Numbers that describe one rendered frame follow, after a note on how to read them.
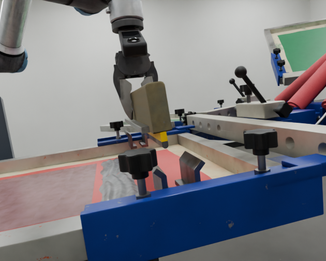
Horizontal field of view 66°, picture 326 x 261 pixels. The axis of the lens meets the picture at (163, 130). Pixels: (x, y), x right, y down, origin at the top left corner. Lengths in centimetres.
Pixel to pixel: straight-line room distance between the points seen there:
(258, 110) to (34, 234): 51
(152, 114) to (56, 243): 20
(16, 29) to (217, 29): 419
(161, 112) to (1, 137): 84
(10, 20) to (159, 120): 85
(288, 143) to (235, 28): 474
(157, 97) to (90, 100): 401
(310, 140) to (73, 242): 35
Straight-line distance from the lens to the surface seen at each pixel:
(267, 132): 33
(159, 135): 38
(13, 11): 110
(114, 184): 52
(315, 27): 231
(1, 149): 113
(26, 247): 32
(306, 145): 45
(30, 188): 64
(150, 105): 37
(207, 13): 501
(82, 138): 441
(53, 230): 32
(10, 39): 117
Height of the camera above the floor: 112
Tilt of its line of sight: 7 degrees down
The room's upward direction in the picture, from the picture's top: 7 degrees counter-clockwise
